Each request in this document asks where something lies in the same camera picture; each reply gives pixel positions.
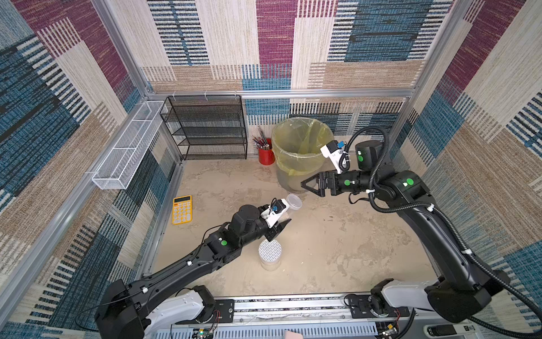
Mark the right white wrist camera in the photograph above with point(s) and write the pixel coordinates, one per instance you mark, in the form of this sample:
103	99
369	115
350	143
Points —
334	151

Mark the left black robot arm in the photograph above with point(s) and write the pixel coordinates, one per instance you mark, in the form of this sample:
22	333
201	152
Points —
125	308

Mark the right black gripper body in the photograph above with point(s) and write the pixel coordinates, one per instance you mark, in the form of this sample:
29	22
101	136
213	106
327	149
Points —
324	183

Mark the red pen holder cup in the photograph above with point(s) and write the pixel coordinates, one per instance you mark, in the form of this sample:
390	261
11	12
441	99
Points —
266	155

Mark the jar with patterned white lid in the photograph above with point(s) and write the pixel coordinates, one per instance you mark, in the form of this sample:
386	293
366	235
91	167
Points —
270	254

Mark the black wire mesh shelf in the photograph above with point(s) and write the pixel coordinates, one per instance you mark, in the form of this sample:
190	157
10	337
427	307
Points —
209	127

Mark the pens in red cup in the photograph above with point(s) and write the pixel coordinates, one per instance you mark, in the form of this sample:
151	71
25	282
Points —
261	141

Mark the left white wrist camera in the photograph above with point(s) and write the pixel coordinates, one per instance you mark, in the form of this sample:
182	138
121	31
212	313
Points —
273	213

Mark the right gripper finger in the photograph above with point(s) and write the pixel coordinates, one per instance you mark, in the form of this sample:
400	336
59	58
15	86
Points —
319	189
317	181

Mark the white wire mesh basket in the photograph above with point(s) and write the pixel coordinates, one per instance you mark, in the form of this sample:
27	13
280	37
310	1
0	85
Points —
121	163

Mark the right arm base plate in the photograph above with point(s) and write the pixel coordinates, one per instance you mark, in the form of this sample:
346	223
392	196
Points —
365	306

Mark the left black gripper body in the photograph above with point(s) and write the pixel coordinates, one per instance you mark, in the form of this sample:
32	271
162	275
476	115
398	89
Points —
260	228

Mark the small jar with rice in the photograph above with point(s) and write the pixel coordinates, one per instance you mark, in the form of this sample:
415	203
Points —
293	202

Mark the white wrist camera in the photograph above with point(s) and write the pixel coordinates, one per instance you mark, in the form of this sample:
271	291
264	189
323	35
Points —
334	151
273	213

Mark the yellow calculator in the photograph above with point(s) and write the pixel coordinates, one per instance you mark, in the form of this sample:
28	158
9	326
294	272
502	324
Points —
182	210

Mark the aluminium front rail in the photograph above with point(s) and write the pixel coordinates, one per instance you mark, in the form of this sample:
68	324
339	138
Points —
296	316

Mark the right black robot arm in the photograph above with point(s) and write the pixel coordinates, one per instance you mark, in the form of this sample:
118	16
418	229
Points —
467	283

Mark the bin with yellow bag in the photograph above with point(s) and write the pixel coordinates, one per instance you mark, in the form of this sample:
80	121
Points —
296	144

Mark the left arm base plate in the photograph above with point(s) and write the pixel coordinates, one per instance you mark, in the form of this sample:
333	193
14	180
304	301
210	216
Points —
222	312

